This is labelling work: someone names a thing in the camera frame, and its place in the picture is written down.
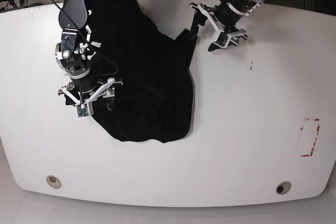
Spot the left table cable grommet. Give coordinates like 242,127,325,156
46,176,61,189

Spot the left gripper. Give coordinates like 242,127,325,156
188,2,248,52

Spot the right table cable grommet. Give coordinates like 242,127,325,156
276,182,291,195

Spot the black T-shirt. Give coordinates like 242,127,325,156
89,0,197,143

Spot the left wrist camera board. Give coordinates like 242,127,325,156
214,33,228,48

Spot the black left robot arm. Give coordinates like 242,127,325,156
187,0,265,52

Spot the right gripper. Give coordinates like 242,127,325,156
57,73,122,111

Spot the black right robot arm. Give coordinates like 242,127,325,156
55,0,121,117

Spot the red tape rectangle marking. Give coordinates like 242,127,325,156
298,118,321,157

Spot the table cable grommet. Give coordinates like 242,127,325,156
46,176,61,189
276,182,291,195

